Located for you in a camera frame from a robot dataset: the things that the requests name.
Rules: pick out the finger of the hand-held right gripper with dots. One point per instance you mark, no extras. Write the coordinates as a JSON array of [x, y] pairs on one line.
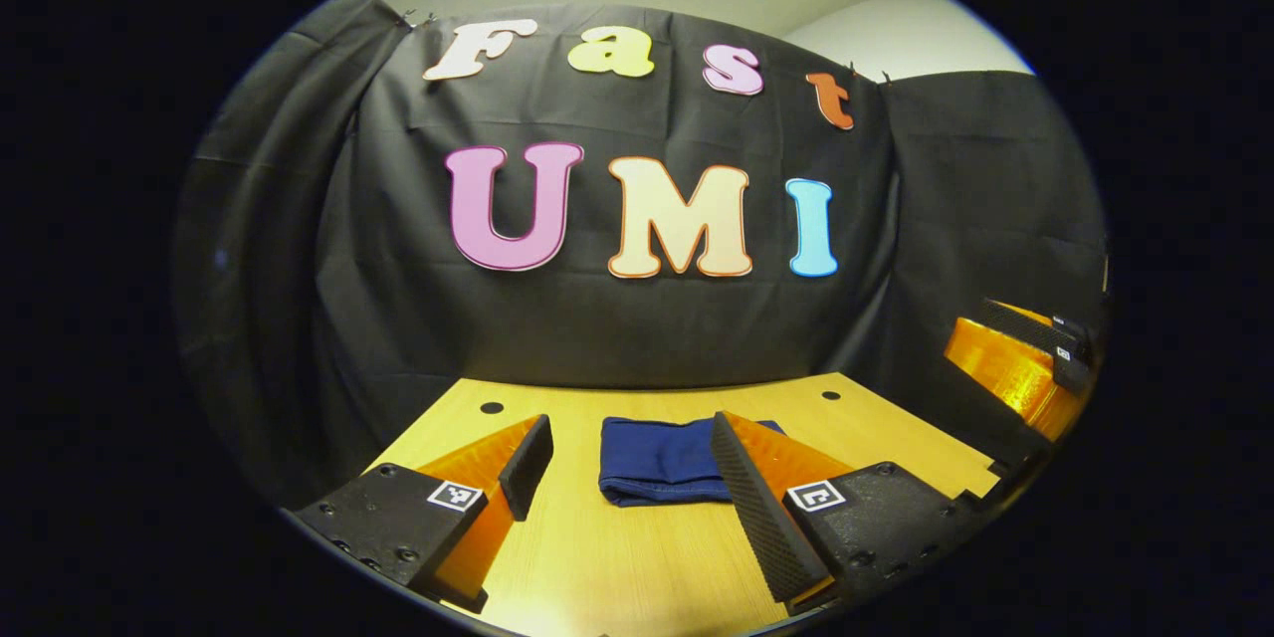
[[1025, 328]]

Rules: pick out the blue denim jeans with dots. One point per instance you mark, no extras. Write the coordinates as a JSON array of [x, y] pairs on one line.
[[657, 463]]

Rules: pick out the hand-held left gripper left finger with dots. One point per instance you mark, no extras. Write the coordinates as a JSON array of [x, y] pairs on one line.
[[528, 466]]

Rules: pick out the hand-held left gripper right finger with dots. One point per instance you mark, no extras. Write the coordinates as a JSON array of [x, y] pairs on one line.
[[756, 518]]

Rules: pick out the black backdrop cloth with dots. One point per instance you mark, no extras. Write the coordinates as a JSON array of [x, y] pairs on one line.
[[697, 328]]

